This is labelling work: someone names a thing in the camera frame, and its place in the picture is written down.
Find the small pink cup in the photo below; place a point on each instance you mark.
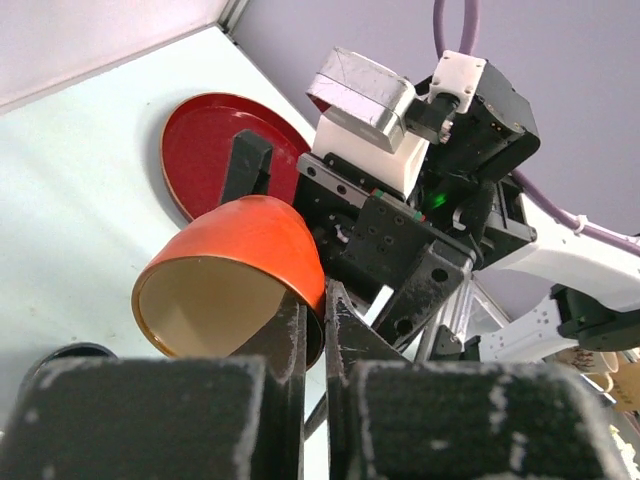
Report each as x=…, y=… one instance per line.
x=218, y=281

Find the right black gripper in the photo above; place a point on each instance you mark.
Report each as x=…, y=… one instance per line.
x=368, y=237

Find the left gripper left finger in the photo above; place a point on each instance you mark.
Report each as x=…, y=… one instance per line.
x=240, y=417

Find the red round tray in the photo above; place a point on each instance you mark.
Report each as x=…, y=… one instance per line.
x=196, y=142

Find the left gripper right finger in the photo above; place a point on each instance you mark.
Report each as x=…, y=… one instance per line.
x=391, y=419

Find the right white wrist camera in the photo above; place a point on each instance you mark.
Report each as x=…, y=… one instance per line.
x=362, y=106

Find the brown mug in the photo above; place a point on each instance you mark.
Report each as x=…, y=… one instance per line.
x=74, y=350

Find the right aluminium frame post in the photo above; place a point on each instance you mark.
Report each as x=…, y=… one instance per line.
x=231, y=15

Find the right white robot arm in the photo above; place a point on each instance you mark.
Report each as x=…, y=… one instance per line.
x=479, y=130

